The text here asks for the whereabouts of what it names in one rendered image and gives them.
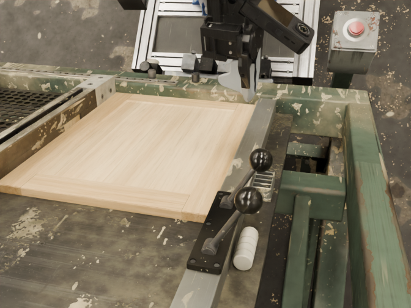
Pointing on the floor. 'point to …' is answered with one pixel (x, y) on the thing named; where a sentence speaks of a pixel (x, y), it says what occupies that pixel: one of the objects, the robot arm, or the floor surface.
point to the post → (341, 80)
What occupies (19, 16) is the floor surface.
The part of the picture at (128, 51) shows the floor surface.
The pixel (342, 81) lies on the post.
